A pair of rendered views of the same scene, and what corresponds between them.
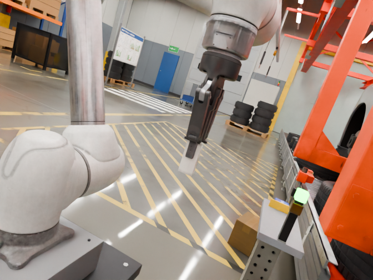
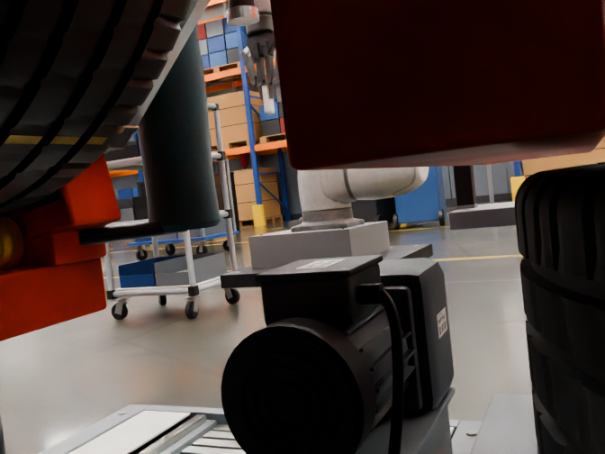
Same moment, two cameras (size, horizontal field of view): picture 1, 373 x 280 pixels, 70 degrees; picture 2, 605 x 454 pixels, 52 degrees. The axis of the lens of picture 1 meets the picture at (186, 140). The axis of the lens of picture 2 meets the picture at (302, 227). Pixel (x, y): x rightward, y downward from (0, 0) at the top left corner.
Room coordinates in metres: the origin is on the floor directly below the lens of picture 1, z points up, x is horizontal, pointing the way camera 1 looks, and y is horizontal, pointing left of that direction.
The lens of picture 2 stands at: (0.81, -1.59, 0.51)
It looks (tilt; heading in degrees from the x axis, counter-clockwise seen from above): 3 degrees down; 99
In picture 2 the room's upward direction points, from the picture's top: 6 degrees counter-clockwise
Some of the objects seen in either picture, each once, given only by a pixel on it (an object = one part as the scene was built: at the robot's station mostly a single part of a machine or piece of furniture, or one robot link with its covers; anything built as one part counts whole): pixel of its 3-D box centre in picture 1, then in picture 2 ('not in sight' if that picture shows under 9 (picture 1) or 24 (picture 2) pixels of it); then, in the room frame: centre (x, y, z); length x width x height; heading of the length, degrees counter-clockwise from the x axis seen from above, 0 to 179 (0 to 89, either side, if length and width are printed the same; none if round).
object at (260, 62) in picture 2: (202, 114); (260, 65); (0.50, -0.01, 0.84); 0.04 x 0.01 x 0.11; 74
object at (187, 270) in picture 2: not in sight; (165, 211); (-0.31, 1.33, 0.50); 0.54 x 0.42 x 1.00; 164
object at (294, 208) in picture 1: (296, 207); not in sight; (0.93, -0.46, 0.59); 0.04 x 0.04 x 0.04; 74
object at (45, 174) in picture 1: (38, 175); (326, 173); (0.60, 0.32, 0.56); 0.18 x 0.16 x 0.22; 161
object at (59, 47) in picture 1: (43, 49); not in sight; (7.49, 4.60, 0.48); 1.27 x 0.88 x 0.97; 72
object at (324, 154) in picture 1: (339, 154); not in sight; (2.76, -1.55, 0.69); 0.52 x 0.17 x 0.35; 74
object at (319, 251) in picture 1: (300, 197); not in sight; (2.19, -1.08, 0.28); 2.47 x 0.09 x 0.22; 164
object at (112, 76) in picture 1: (119, 69); not in sight; (10.57, 3.40, 0.55); 1.40 x 0.80 x 1.09; 159
